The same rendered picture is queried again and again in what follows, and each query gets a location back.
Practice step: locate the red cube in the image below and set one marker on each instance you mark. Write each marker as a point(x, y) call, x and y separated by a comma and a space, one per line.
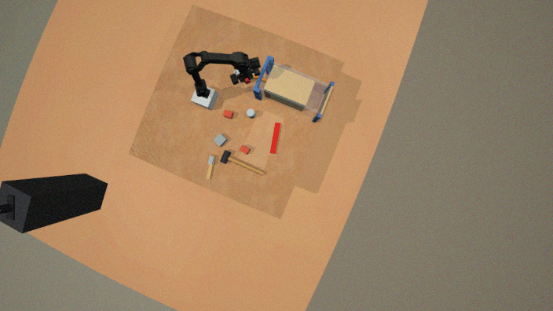
point(228, 114)
point(244, 149)

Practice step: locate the red flat bar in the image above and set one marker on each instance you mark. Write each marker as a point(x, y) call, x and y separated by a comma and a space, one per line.
point(275, 138)

